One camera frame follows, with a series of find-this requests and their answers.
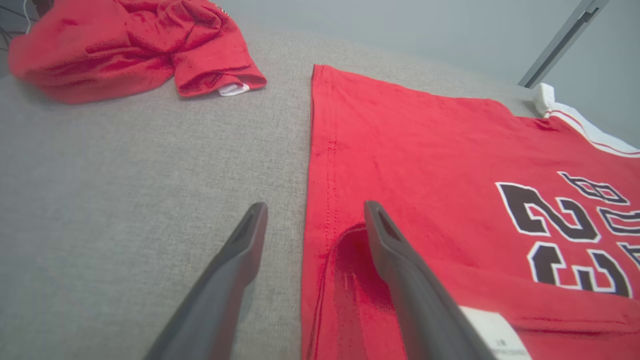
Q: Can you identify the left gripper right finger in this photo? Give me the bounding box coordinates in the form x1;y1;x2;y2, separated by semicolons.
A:
363;199;497;360

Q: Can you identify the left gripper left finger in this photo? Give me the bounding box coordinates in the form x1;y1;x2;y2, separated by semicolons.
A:
144;201;270;360

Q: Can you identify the red basketball jersey white trim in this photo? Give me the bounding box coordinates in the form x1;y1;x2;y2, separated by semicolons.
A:
299;64;640;360

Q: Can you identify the red shorts white side stripe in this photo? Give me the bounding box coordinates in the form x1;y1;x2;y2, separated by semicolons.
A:
7;0;268;105

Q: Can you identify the grey partition post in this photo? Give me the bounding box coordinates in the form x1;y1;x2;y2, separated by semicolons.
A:
517;0;612;90

